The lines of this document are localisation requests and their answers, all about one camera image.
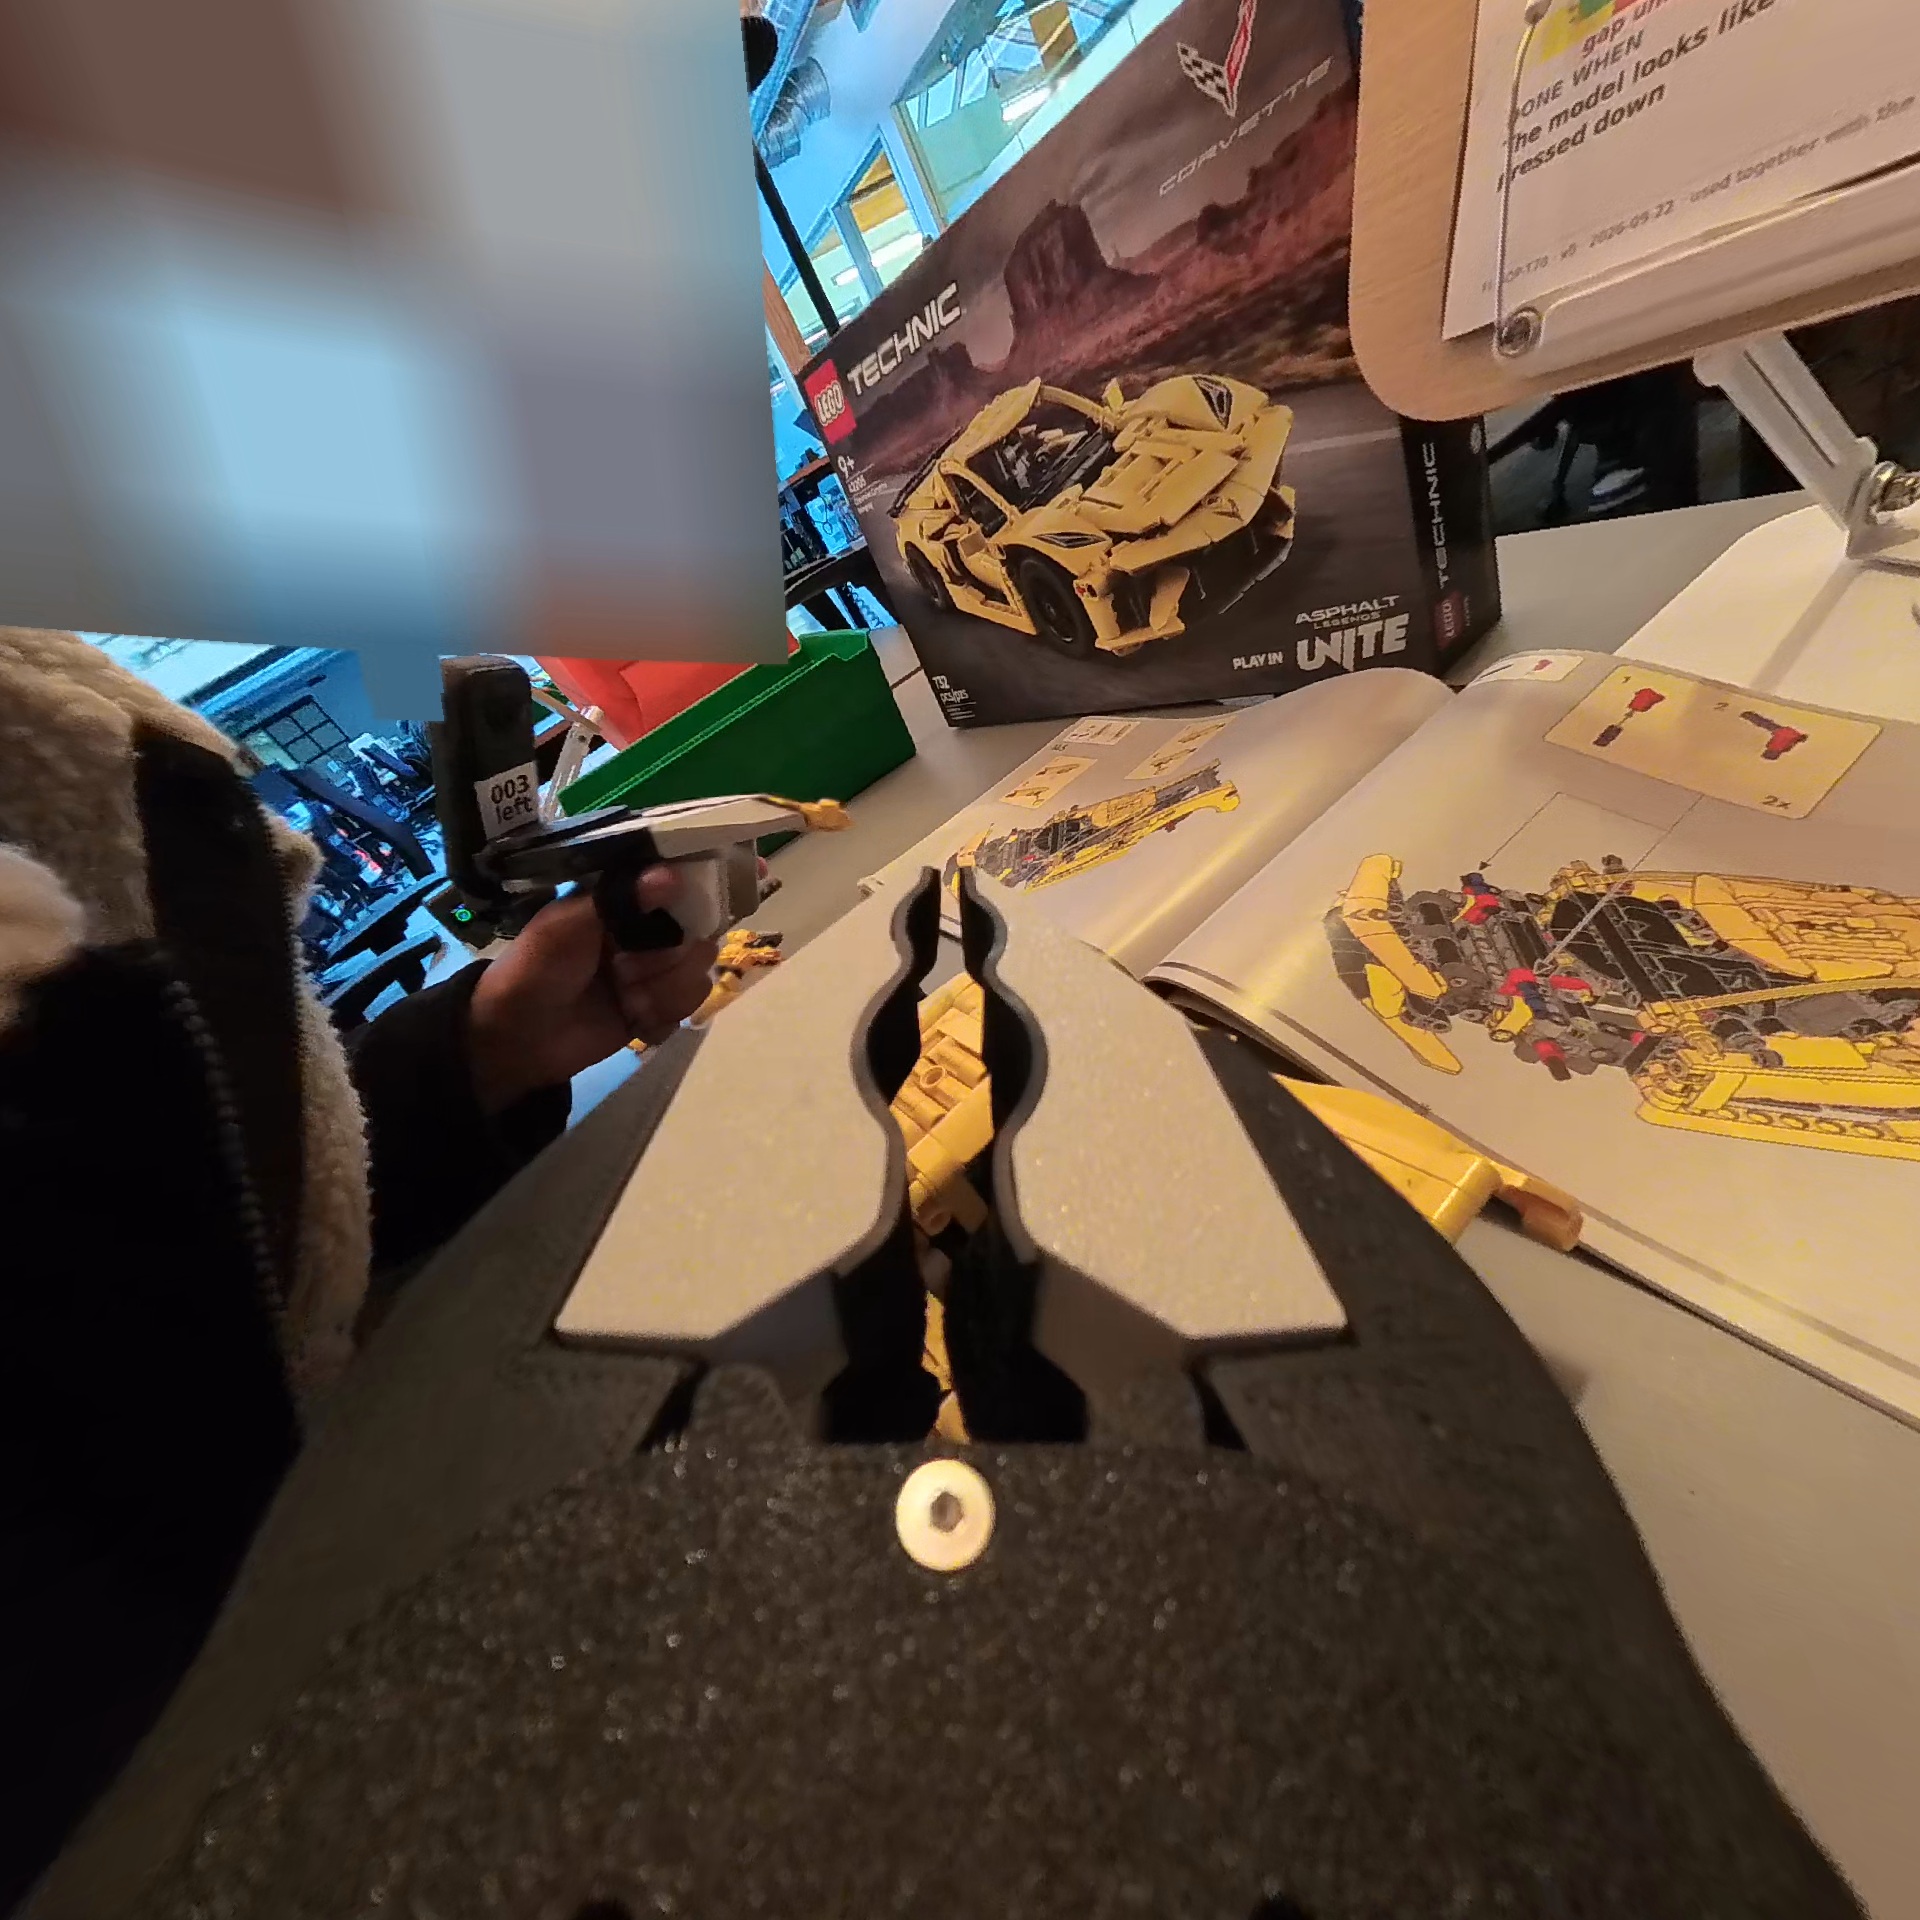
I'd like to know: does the white document stand with sheet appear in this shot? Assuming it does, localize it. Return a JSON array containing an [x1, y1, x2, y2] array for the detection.
[[1344, 0, 1920, 694]]

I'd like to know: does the yellow brick car model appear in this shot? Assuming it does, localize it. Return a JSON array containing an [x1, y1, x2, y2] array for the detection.
[[690, 928, 1587, 1445]]

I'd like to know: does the orange plastic bin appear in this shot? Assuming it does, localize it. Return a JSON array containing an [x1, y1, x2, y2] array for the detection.
[[533, 651, 695, 741]]

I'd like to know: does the green plastic bin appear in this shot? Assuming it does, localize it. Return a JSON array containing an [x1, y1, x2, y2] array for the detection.
[[555, 625, 922, 822]]

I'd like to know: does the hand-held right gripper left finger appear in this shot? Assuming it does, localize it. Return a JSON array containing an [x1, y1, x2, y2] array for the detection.
[[552, 867, 947, 1439]]

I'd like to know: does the dark toy set box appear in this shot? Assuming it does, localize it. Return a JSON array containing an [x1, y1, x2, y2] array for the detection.
[[792, 0, 1505, 732]]

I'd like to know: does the grey desk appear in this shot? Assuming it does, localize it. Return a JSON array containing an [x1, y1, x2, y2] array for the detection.
[[631, 496, 1920, 1920]]

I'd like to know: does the person's left forearm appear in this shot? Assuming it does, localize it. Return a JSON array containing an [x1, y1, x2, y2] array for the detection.
[[349, 957, 576, 1264]]

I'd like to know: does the open instruction booklet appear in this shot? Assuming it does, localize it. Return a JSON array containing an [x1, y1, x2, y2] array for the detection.
[[860, 645, 1920, 1431]]

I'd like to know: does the person's left hand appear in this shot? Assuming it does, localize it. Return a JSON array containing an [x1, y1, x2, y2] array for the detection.
[[471, 883, 724, 1115]]

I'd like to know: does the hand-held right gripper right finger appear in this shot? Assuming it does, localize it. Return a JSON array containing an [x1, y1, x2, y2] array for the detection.
[[960, 867, 1351, 1407]]

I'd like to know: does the wooden board document stand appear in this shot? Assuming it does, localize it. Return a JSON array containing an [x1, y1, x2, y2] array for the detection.
[[538, 702, 613, 822]]

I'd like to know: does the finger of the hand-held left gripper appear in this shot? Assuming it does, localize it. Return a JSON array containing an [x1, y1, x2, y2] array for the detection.
[[631, 790, 811, 867]]

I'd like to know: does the fleece lined jacket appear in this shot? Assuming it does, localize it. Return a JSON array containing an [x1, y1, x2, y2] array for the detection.
[[0, 624, 379, 1910]]

